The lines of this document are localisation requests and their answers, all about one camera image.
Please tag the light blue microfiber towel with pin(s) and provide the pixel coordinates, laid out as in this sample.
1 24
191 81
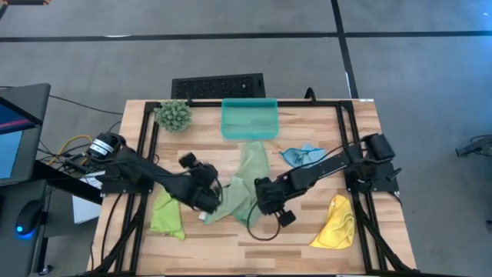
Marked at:
303 155

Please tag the black computer mouse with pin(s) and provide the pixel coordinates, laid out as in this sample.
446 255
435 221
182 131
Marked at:
28 217

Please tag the artificial green potted plant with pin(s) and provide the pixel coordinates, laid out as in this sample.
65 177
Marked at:
173 115

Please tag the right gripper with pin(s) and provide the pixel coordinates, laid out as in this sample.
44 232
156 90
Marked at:
271 196

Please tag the lime green microfiber towel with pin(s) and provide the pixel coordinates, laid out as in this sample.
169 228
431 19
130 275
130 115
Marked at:
167 219

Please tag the dark bar with orange tip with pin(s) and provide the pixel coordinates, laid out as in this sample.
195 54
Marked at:
23 2

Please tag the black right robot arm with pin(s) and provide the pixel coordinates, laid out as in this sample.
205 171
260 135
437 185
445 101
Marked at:
319 167

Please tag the white paper sheet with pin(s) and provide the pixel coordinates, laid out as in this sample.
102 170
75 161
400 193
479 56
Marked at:
86 211

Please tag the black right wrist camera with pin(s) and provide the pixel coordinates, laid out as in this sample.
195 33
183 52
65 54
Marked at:
286 218

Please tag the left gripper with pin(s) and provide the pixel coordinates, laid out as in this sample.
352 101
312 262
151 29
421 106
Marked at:
207 188

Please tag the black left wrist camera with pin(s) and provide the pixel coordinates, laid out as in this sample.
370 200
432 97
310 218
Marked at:
187 160

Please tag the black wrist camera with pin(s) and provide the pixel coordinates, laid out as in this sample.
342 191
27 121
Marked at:
286 218
187 160

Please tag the yellow microfiber towel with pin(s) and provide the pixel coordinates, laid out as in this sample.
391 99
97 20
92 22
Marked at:
338 227

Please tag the black aluminium table frame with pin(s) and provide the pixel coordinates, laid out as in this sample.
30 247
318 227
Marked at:
300 103

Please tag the sage green microfiber towel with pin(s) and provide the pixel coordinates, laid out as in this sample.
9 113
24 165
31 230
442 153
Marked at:
253 161

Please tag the dark grey side desk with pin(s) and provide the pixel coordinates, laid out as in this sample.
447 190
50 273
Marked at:
11 254

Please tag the grey computer monitor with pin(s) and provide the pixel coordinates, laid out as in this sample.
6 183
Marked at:
19 127

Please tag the black floor stand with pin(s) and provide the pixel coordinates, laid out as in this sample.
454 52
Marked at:
476 147

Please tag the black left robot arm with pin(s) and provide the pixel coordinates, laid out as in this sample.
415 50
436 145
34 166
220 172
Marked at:
146 169

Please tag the teal translucent plastic tray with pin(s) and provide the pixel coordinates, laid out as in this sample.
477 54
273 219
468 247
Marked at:
250 119

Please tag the black perforated computer case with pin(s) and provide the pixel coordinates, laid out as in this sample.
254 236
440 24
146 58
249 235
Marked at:
215 86

